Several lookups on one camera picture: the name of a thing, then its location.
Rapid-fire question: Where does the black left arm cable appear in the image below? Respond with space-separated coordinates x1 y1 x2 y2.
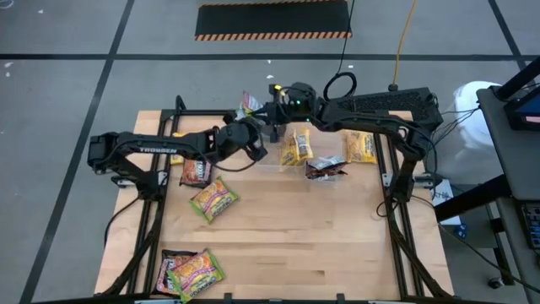
205 155 259 173

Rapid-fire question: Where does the grey metal cart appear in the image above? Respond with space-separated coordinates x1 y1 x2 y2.
476 84 540 304

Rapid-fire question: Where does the white plastic bag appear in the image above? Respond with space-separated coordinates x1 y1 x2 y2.
453 80 503 149

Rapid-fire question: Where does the black hazard-striped floor mat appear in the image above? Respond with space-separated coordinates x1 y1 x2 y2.
194 0 353 42

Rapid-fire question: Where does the yellow Maruchan creamy chicken packet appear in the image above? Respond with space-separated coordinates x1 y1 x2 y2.
294 128 316 161
170 131 186 166
344 129 379 165
279 128 301 167

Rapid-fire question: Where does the black cart cross beam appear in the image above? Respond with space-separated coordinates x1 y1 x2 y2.
434 175 514 223

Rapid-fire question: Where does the black monitor with lit screen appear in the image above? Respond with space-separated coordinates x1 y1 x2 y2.
504 86 540 131

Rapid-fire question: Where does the green Maruchan lime shrimp packet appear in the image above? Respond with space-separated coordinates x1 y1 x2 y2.
188 176 240 225
235 90 265 123
166 247 227 303

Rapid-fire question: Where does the black slanted monitor post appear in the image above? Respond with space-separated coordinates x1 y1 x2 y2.
495 57 540 100

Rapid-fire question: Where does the yellow hanging power cable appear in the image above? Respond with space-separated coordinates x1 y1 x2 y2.
391 0 419 92

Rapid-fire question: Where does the black keypad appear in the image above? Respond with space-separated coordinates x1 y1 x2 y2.
521 202 540 250

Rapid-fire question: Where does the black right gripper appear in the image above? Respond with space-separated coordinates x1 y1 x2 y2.
251 83 317 144

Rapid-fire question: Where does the white paper sheet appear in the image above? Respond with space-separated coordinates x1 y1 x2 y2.
429 181 463 227

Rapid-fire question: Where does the black hanging cable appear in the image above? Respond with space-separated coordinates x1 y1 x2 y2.
322 0 359 104

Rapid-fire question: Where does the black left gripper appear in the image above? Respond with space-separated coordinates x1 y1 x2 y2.
225 112 269 162

